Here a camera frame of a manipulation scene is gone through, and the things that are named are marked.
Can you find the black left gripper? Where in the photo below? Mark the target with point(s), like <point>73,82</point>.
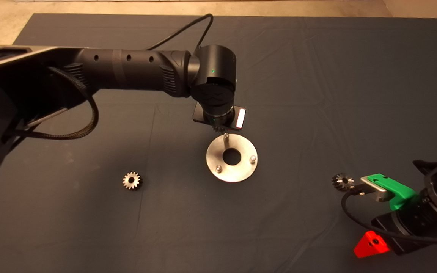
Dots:
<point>218,115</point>

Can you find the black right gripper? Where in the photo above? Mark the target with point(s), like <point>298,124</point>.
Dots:
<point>414,225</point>

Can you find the small steel planetary gear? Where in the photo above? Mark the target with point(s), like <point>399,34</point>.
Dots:
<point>218,129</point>
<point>127,184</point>

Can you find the round metal carrier plate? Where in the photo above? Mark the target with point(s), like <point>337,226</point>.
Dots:
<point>237,172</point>

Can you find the dark gear right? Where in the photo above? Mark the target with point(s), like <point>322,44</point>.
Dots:
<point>340,181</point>

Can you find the dark grey table cloth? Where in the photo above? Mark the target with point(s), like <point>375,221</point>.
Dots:
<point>317,76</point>

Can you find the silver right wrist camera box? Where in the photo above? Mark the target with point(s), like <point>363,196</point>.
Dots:
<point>376,190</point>

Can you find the green right camera mount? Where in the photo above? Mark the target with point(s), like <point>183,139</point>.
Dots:
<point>398,189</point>

